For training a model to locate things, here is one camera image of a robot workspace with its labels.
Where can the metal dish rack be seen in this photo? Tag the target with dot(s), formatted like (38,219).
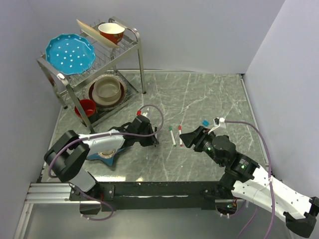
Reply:
(68,88)

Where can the blue pen cap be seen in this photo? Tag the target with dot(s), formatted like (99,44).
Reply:
(205,123)

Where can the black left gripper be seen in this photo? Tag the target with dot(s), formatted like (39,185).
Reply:
(152,141)

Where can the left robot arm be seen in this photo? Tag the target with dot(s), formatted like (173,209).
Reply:
(66,157)

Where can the blue polka dot plate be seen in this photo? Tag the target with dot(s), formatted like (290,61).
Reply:
(70,54)

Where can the white marker with green tip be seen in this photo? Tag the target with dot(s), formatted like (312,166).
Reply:
(172,136)

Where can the small glass bowl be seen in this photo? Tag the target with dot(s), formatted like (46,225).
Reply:
(108,154)

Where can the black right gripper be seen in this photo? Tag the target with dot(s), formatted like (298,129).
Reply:
(199,135)

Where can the red cup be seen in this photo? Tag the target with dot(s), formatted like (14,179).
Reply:
(89,108)

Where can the blue star shaped dish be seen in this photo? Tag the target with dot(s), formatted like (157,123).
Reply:
(109,162)

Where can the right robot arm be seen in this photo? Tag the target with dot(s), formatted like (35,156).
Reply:
(247,179)

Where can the red and white bowl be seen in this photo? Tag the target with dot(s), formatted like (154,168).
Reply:
(112,31)

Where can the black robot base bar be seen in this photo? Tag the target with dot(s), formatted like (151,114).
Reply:
(206,195)

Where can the aluminium rail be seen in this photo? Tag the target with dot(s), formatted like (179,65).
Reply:
(48,193)

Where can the white marker with red tip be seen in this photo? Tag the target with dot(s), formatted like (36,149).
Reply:
(179,134)

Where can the beige rectangular plate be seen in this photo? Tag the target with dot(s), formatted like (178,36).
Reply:
(96,35)

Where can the beige bowl on rack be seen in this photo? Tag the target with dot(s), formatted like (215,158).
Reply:
(107,88)

